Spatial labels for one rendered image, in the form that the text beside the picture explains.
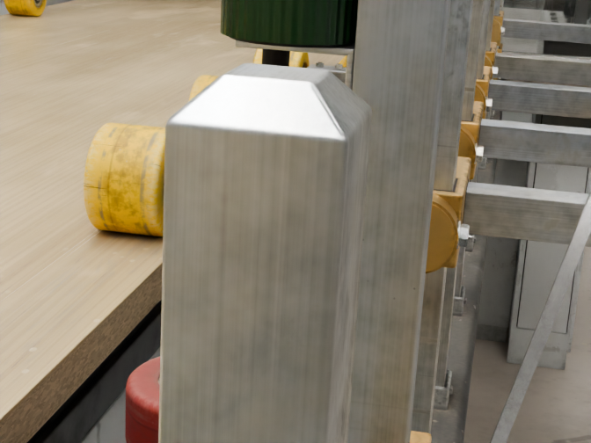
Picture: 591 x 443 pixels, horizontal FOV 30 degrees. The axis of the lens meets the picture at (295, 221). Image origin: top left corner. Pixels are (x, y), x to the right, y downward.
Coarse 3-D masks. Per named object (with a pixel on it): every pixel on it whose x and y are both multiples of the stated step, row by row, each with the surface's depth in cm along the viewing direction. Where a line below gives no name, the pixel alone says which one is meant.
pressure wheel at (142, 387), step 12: (156, 360) 58; (132, 372) 57; (144, 372) 57; (156, 372) 57; (132, 384) 56; (144, 384) 56; (156, 384) 56; (132, 396) 55; (144, 396) 54; (156, 396) 54; (132, 408) 55; (144, 408) 54; (156, 408) 53; (132, 420) 55; (144, 420) 54; (156, 420) 53; (132, 432) 55; (144, 432) 54; (156, 432) 54
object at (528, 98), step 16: (320, 64) 127; (336, 64) 126; (496, 80) 125; (496, 96) 123; (512, 96) 122; (528, 96) 122; (544, 96) 122; (560, 96) 121; (576, 96) 121; (528, 112) 122; (544, 112) 122; (560, 112) 122; (576, 112) 121
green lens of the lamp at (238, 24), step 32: (224, 0) 45; (256, 0) 44; (288, 0) 44; (320, 0) 44; (352, 0) 45; (224, 32) 46; (256, 32) 44; (288, 32) 44; (320, 32) 44; (352, 32) 45
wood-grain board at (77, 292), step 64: (128, 0) 251; (192, 0) 260; (0, 64) 154; (64, 64) 157; (128, 64) 160; (192, 64) 163; (0, 128) 114; (64, 128) 116; (0, 192) 91; (64, 192) 92; (0, 256) 75; (64, 256) 76; (128, 256) 77; (0, 320) 64; (64, 320) 65; (128, 320) 70; (0, 384) 56; (64, 384) 60
